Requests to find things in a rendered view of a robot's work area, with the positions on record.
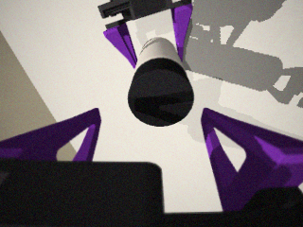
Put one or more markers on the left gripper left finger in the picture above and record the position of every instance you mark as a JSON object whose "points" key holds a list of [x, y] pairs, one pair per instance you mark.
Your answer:
{"points": [[44, 143]]}

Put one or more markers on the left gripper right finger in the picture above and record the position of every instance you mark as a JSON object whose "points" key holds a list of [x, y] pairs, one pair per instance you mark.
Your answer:
{"points": [[272, 159]]}

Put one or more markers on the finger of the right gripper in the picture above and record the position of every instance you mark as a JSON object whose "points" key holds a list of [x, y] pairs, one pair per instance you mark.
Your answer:
{"points": [[116, 36], [182, 16]]}

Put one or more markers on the black bottle cap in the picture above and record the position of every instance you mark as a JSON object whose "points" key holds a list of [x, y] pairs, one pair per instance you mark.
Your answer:
{"points": [[160, 94]]}

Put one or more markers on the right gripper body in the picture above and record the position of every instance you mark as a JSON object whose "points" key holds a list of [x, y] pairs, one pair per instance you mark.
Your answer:
{"points": [[137, 9]]}

